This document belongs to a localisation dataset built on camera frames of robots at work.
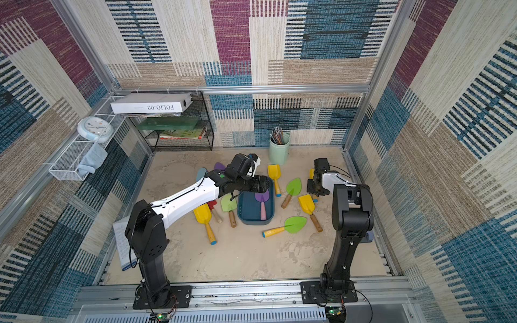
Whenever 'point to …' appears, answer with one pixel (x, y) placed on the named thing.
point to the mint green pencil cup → (279, 153)
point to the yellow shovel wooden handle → (308, 206)
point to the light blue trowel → (200, 173)
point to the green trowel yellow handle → (293, 225)
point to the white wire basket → (65, 167)
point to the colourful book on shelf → (182, 134)
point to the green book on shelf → (169, 123)
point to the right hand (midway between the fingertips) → (315, 187)
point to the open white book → (122, 242)
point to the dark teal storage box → (256, 208)
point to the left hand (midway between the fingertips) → (264, 182)
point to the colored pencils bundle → (277, 135)
